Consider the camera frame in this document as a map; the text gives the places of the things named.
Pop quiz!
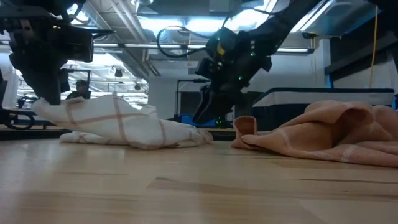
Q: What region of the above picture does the black metal table frame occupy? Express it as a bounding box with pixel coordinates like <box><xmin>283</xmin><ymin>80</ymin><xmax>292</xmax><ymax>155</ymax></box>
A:
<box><xmin>0</xmin><ymin>126</ymin><xmax>237</xmax><ymax>141</ymax></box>

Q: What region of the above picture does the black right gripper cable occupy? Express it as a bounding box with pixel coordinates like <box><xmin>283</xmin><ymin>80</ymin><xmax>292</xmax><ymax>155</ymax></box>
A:
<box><xmin>156</xmin><ymin>26</ymin><xmax>215</xmax><ymax>58</ymax></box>

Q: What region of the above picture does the long ceiling light bar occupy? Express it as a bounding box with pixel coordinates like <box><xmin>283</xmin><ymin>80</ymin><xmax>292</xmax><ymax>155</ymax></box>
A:
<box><xmin>93</xmin><ymin>42</ymin><xmax>315</xmax><ymax>54</ymax></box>

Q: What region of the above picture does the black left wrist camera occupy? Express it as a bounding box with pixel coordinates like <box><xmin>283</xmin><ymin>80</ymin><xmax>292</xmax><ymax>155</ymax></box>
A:
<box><xmin>60</xmin><ymin>26</ymin><xmax>94</xmax><ymax>63</ymax></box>

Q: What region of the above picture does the navy blue fabric bin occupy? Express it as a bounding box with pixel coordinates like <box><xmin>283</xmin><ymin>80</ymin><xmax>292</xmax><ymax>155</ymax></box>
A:
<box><xmin>251</xmin><ymin>87</ymin><xmax>396</xmax><ymax>131</ymax></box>

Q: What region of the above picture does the yellow cable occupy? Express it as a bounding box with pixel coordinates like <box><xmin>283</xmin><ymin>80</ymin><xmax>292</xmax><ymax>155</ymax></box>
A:
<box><xmin>369</xmin><ymin>5</ymin><xmax>379</xmax><ymax>88</ymax></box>

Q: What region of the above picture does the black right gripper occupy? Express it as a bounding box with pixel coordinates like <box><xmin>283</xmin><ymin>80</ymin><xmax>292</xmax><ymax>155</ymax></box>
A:
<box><xmin>192</xmin><ymin>27</ymin><xmax>271</xmax><ymax>125</ymax></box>

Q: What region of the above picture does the blue plastic bin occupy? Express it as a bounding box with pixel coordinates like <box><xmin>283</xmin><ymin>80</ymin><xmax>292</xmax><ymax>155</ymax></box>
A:
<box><xmin>177</xmin><ymin>114</ymin><xmax>218</xmax><ymax>128</ymax></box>

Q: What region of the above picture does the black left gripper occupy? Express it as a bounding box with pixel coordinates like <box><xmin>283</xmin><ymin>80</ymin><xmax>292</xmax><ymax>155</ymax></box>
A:
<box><xmin>8</xmin><ymin>26</ymin><xmax>71</xmax><ymax>106</ymax></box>

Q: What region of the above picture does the black background gantry frame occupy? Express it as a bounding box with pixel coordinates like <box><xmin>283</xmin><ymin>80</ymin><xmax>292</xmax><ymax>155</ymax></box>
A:
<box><xmin>61</xmin><ymin>68</ymin><xmax>92</xmax><ymax>94</ymax></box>
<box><xmin>175</xmin><ymin>78</ymin><xmax>210</xmax><ymax>118</ymax></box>

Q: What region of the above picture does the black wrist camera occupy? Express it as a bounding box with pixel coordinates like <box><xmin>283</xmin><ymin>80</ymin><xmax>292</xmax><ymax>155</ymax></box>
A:
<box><xmin>60</xmin><ymin>26</ymin><xmax>94</xmax><ymax>63</ymax></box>
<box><xmin>195</xmin><ymin>57</ymin><xmax>220</xmax><ymax>81</ymax></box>

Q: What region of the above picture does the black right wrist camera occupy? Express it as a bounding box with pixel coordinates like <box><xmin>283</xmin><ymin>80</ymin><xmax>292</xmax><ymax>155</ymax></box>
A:
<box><xmin>195</xmin><ymin>57</ymin><xmax>220</xmax><ymax>81</ymax></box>

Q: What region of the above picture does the person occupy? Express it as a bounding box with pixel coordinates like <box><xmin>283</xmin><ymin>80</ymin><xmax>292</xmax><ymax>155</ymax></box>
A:
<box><xmin>65</xmin><ymin>79</ymin><xmax>92</xmax><ymax>100</ymax></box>

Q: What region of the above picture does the plain pink towel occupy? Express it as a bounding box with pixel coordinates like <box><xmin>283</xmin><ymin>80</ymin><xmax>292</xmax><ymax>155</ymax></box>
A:
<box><xmin>231</xmin><ymin>100</ymin><xmax>398</xmax><ymax>169</ymax></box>

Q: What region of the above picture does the white towel red grid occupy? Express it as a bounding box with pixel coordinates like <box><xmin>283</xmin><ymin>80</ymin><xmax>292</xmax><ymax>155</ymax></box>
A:
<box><xmin>32</xmin><ymin>95</ymin><xmax>214</xmax><ymax>150</ymax></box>

